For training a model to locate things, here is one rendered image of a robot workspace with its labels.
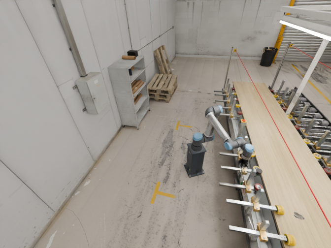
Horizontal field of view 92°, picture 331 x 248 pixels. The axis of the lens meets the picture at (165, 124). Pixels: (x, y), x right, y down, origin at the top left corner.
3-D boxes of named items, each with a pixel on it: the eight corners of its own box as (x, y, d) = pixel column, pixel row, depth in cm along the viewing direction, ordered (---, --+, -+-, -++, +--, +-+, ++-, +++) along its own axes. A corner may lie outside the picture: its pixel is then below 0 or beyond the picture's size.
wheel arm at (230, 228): (228, 230, 145) (229, 229, 143) (228, 226, 148) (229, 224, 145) (290, 242, 136) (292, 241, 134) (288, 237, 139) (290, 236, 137)
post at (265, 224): (248, 242, 162) (265, 224, 133) (248, 238, 165) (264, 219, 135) (252, 243, 162) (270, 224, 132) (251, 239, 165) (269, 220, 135)
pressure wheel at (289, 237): (289, 238, 133) (283, 231, 141) (287, 247, 134) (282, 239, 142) (297, 240, 132) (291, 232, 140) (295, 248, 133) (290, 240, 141)
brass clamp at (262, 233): (258, 241, 139) (260, 239, 136) (255, 224, 149) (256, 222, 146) (266, 242, 138) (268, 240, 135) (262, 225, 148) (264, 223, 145)
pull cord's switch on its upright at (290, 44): (270, 92, 388) (290, 43, 319) (268, 90, 399) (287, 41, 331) (274, 93, 386) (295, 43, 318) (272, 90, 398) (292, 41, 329)
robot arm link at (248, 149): (250, 141, 173) (256, 148, 165) (247, 149, 180) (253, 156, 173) (243, 143, 171) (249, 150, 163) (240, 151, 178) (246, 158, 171)
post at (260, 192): (246, 213, 177) (260, 191, 147) (245, 210, 180) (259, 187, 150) (249, 214, 177) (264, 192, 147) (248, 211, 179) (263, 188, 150)
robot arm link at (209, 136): (200, 137, 272) (209, 104, 216) (209, 135, 275) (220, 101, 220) (203, 144, 262) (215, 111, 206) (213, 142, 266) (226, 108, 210)
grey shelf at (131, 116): (122, 127, 416) (107, 67, 319) (136, 108, 483) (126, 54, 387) (138, 129, 405) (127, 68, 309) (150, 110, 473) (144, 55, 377)
